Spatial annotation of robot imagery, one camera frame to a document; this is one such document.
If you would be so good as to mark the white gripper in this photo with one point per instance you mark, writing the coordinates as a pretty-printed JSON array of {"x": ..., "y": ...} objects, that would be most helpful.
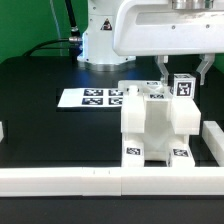
[{"x": 170, "y": 27}]

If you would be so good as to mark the white chair back frame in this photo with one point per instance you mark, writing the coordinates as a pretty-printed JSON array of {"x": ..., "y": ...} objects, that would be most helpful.
[{"x": 184, "y": 114}]

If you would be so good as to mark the white chair seat part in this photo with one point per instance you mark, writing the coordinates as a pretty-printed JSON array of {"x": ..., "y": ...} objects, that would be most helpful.
[{"x": 158, "y": 133}]

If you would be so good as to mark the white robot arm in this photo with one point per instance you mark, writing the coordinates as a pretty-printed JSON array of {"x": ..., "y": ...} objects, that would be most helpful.
[{"x": 98, "y": 52}]

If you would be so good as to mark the white right rail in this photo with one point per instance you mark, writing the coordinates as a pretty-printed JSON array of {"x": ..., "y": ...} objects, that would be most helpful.
[{"x": 213, "y": 136}]

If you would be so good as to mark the white rail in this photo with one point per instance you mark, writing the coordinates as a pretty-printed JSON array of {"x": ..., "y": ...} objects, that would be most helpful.
[
  {"x": 213, "y": 136},
  {"x": 111, "y": 181}
]

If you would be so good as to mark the white marker base plate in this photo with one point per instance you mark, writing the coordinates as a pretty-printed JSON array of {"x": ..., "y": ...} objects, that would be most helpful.
[{"x": 90, "y": 97}]

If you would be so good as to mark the white front rail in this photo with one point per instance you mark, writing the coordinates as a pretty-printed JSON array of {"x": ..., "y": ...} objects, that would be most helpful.
[{"x": 111, "y": 181}]

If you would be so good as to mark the white left rail stub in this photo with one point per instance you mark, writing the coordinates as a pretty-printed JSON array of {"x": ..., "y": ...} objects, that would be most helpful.
[{"x": 1, "y": 132}]

